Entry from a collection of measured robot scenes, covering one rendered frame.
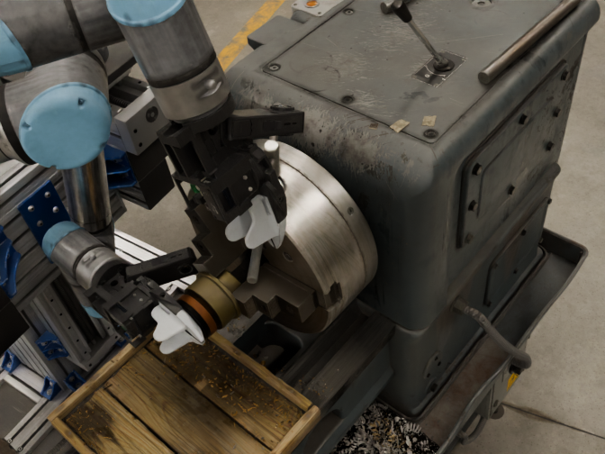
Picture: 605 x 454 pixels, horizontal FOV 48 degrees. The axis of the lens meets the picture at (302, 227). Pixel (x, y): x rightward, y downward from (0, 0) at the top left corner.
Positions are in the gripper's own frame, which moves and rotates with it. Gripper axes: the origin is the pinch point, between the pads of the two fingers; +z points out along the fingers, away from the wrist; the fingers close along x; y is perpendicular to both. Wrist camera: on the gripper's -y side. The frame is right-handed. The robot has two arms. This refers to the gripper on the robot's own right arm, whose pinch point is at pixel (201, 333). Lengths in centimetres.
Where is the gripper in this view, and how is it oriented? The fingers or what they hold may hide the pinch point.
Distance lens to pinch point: 103.8
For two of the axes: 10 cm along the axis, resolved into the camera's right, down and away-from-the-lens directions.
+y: -6.6, 6.0, -4.5
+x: -1.1, -6.7, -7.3
